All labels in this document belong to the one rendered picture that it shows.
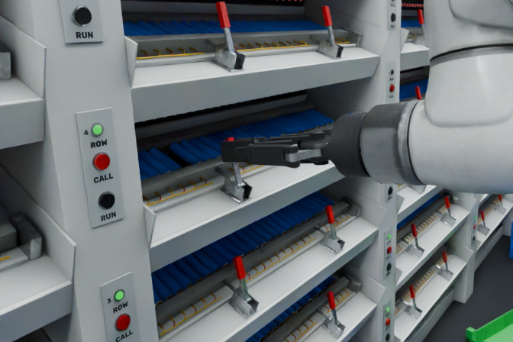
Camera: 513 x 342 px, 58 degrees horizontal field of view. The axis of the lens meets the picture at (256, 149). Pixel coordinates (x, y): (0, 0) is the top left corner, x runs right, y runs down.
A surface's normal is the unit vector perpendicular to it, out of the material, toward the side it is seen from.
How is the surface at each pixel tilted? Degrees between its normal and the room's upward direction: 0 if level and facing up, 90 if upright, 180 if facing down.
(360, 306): 22
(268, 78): 112
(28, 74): 90
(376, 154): 94
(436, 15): 87
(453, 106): 72
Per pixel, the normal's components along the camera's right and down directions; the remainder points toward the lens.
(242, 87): 0.73, 0.47
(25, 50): -0.65, 0.21
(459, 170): -0.56, 0.54
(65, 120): 0.76, 0.11
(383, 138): -0.66, -0.11
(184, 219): 0.24, -0.86
